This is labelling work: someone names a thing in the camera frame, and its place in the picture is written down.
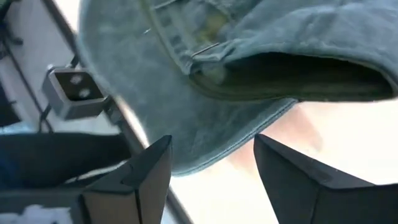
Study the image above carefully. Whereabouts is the black aluminium table frame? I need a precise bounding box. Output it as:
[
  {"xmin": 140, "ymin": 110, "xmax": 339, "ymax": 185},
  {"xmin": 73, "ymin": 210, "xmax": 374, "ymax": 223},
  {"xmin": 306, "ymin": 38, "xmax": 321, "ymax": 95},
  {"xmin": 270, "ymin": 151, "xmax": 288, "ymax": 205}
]
[{"xmin": 40, "ymin": 0, "xmax": 195, "ymax": 224}]

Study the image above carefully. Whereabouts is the slate grey baseball cap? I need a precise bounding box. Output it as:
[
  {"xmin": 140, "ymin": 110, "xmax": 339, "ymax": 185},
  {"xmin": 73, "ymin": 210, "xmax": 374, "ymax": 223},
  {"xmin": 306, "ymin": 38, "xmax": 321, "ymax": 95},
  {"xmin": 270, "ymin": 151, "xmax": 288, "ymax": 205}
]
[{"xmin": 76, "ymin": 0, "xmax": 398, "ymax": 177}]

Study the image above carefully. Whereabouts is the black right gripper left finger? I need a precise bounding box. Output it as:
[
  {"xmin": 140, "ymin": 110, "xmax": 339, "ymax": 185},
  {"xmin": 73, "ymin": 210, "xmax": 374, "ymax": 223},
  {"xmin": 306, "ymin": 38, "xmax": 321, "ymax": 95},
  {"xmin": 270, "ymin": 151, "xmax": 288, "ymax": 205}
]
[{"xmin": 81, "ymin": 134, "xmax": 174, "ymax": 224}]

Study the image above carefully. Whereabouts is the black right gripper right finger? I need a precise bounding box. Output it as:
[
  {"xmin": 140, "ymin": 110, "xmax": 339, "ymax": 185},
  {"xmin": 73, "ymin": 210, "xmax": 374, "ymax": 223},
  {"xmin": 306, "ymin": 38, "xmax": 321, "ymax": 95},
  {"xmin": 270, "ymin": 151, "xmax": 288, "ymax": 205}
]
[{"xmin": 253, "ymin": 133, "xmax": 398, "ymax": 224}]

